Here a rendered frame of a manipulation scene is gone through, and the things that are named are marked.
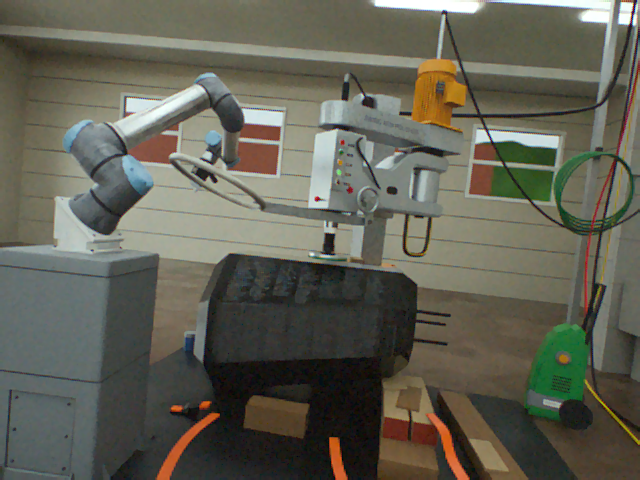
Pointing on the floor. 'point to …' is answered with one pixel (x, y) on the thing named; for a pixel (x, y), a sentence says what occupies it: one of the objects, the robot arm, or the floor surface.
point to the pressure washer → (563, 372)
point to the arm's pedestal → (73, 360)
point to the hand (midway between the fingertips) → (195, 191)
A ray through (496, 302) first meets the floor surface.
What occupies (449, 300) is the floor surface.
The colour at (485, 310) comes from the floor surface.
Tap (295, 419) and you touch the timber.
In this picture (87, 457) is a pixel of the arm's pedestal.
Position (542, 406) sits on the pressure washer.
